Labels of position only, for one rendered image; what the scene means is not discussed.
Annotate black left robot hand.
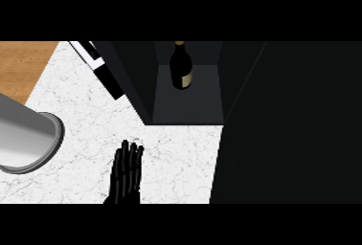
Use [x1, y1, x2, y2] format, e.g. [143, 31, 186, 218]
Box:
[104, 139, 146, 205]

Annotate dark grey cabinet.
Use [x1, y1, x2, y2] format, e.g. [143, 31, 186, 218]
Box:
[92, 40, 269, 126]

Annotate dark wine bottle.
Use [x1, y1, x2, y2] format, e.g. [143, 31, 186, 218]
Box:
[169, 40, 194, 91]

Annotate dark grey cabinet door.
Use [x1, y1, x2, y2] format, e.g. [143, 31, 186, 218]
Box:
[210, 40, 362, 205]

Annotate grey metal pot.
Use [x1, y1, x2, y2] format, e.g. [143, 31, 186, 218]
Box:
[0, 92, 67, 175]

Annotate black and white appliance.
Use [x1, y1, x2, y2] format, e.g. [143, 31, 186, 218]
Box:
[68, 40, 126, 100]

